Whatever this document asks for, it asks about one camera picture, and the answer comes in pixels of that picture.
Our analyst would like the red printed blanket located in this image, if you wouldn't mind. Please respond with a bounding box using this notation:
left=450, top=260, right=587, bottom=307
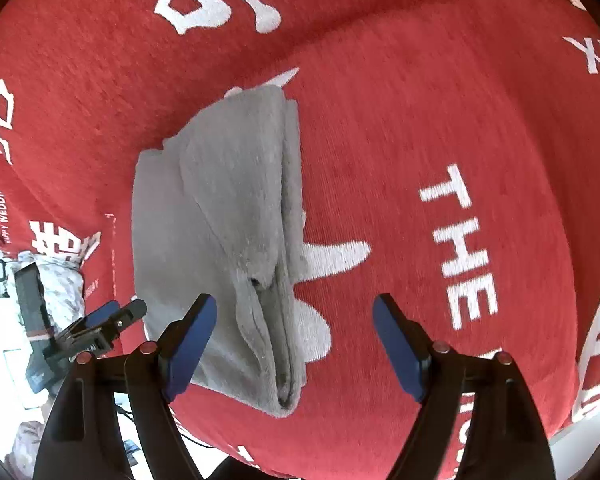
left=0, top=0, right=600, bottom=480

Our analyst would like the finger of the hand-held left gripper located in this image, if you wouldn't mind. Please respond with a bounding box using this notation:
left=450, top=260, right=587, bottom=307
left=62, top=301, right=122, bottom=342
left=87, top=299, right=148, bottom=357

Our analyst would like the person's floral pyjama leg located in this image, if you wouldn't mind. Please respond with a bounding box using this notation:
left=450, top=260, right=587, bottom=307
left=4, top=420, right=47, bottom=479

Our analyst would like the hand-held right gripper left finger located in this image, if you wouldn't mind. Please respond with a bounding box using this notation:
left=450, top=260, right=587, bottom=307
left=32, top=294, right=217, bottom=480

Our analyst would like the person's left forearm floral sleeve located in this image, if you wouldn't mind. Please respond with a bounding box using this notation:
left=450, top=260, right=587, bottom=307
left=17, top=255, right=87, bottom=331

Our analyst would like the grey small garment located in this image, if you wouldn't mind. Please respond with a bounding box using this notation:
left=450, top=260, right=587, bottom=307
left=131, top=86, right=313, bottom=418

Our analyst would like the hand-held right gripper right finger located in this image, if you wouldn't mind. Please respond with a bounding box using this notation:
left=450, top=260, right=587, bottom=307
left=372, top=294, right=558, bottom=480

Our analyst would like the black cable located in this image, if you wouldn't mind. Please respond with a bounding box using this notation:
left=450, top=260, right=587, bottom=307
left=114, top=402, right=216, bottom=451

